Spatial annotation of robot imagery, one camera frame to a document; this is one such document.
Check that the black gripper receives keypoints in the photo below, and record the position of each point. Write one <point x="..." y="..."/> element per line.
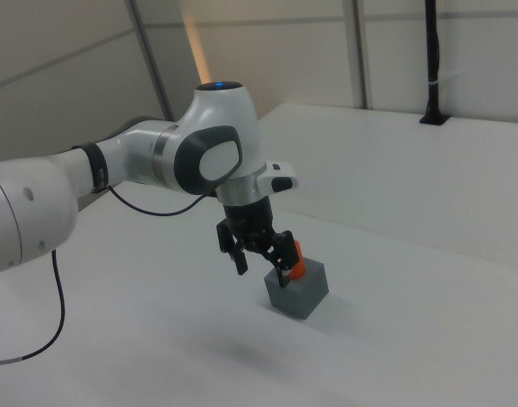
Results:
<point x="248" y="220"/>

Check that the orange cylinder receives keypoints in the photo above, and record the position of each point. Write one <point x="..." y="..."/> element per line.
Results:
<point x="302" y="267"/>

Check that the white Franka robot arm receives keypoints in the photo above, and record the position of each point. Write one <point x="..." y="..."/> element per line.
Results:
<point x="216" y="114"/>

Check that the grey block with round hole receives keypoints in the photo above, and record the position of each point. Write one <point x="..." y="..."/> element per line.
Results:
<point x="305" y="297"/>

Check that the black pole with base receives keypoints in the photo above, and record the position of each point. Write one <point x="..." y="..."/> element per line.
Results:
<point x="432" y="63"/>

